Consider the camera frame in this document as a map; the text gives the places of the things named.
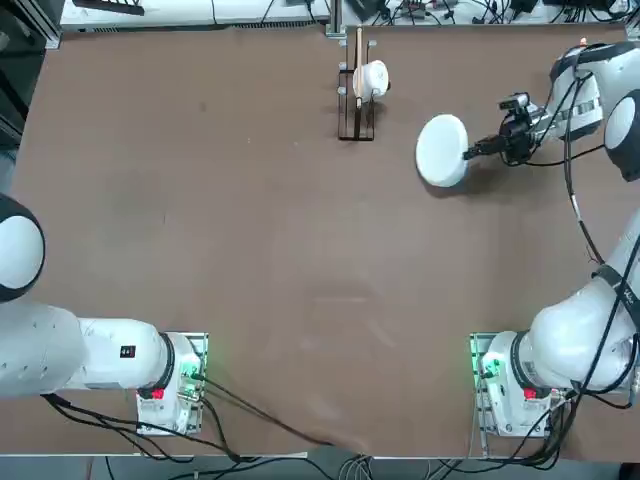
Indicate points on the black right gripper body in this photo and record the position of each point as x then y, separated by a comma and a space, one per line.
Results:
520, 137

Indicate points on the white plate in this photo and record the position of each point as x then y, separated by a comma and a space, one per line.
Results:
442, 150

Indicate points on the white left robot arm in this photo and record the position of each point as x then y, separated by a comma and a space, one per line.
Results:
110, 350

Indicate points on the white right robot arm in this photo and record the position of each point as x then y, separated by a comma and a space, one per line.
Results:
565, 345

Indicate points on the white cup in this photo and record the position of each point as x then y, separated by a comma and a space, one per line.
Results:
372, 77

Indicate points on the metal base plate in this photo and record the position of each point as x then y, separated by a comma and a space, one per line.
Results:
476, 345
200, 340

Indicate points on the aluminium profile post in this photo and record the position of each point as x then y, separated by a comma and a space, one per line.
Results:
334, 20

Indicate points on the aluminium profile rail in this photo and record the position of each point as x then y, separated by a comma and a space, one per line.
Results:
51, 35

